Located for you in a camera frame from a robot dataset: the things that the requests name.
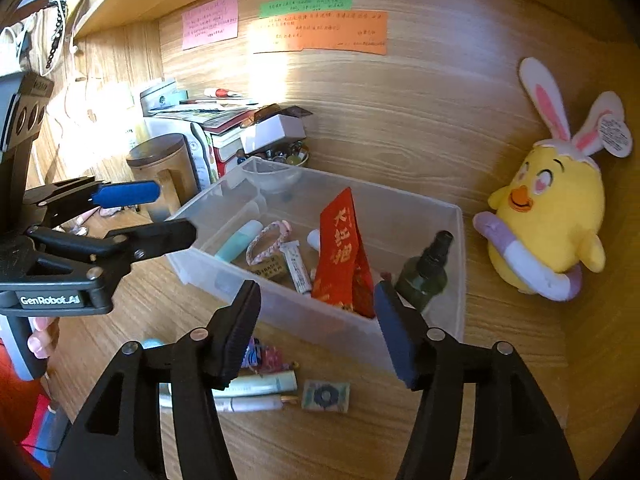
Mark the person's left hand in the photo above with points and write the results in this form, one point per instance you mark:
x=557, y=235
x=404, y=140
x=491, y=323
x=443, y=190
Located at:
x=41, y=342

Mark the white patterned spoon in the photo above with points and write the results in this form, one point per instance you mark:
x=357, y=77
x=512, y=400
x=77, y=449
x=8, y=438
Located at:
x=201, y=152

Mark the green sticky note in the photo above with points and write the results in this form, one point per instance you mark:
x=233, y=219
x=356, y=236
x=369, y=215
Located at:
x=305, y=4

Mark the teal white tube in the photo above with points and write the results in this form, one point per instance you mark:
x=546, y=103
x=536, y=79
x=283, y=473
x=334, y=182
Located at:
x=239, y=241

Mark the blue small packet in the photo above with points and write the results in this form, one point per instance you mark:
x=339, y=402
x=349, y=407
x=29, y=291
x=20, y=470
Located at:
x=253, y=354

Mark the pile of papers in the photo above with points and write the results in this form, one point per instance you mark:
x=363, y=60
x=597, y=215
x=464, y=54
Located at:
x=205, y=110

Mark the pink small packet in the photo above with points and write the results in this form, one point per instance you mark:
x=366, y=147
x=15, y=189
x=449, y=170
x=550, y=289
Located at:
x=275, y=357

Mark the pale green tube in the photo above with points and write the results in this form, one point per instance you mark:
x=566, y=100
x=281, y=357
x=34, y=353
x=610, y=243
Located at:
x=265, y=383

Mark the clear plastic storage box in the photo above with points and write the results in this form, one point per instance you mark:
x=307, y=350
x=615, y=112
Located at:
x=320, y=321

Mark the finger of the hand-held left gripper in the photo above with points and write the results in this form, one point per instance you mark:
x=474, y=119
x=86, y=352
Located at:
x=160, y=237
x=130, y=194

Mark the green spray bottle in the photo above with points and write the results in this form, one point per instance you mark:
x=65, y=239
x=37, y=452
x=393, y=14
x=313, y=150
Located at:
x=420, y=275

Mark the red foil packet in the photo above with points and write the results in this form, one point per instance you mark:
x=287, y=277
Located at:
x=340, y=255

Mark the red garment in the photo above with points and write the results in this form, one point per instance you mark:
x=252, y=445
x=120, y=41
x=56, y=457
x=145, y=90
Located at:
x=15, y=395

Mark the pink sticky note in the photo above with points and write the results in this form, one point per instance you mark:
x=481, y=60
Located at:
x=210, y=21

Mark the orange sticky note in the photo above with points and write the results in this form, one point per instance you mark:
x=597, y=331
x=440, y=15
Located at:
x=320, y=34

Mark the dish of glass beads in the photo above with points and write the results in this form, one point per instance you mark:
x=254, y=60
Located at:
x=280, y=155

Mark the frosted white tube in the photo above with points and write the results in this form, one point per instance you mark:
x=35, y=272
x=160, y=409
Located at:
x=314, y=238

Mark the white cardboard box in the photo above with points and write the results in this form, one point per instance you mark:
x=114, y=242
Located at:
x=272, y=132

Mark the small packet with black flower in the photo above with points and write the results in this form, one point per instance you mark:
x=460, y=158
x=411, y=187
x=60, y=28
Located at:
x=325, y=397

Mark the clear plastic bowl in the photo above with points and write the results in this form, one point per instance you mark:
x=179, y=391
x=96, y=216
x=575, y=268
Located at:
x=272, y=177

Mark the yellow chick plush toy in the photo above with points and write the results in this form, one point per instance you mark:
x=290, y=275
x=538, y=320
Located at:
x=545, y=210

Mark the small white ointment tube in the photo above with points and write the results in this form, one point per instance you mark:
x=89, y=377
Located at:
x=297, y=267

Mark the stack of books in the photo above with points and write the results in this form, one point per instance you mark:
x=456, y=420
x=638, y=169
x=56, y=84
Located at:
x=227, y=147

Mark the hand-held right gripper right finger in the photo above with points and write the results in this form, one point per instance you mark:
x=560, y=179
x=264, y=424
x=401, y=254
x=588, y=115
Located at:
x=395, y=335

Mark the pink white tube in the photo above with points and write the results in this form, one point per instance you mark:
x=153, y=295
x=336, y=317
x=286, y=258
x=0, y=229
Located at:
x=250, y=403

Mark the brown frosted mug with lid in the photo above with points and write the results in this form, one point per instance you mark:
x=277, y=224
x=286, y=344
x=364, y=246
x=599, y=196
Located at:
x=160, y=170

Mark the white tote bag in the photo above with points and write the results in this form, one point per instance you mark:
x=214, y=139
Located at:
x=17, y=42

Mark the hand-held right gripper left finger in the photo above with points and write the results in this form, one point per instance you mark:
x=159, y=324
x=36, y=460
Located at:
x=240, y=335

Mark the small brown card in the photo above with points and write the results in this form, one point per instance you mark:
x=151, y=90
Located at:
x=267, y=267

